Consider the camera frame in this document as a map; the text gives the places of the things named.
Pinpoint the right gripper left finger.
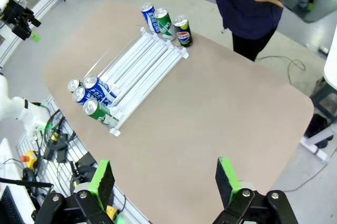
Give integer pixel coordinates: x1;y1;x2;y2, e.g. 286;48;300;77
34;159;116;224

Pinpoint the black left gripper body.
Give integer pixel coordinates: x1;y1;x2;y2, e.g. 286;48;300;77
0;0;32;41

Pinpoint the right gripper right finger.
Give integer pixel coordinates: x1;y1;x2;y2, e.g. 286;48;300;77
210;157;300;224

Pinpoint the person in purple jacket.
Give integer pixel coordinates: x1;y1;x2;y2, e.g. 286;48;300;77
194;0;284;62

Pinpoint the white slotted mounting plate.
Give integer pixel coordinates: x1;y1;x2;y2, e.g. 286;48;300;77
15;94;151;224

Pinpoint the black power adapter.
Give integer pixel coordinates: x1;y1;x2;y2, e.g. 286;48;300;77
43;133;69;163

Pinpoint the green Chilsung cider can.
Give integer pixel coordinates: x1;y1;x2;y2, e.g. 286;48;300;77
154;8;176;41
82;99;120;128

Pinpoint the blue Pocari Sweat can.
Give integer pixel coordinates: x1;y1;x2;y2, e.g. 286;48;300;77
72;86;114;108
83;74;118;104
141;2;160;33

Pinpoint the yellow emergency stop button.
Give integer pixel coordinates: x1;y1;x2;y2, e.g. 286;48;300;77
20;150;39;169

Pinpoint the black keyboard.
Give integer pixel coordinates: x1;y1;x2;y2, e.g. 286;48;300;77
0;186;26;224

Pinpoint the clear can dispenser rack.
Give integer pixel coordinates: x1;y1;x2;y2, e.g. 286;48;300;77
84;25;190;137

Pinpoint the white table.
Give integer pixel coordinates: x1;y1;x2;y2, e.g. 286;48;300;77
300;39;337;163

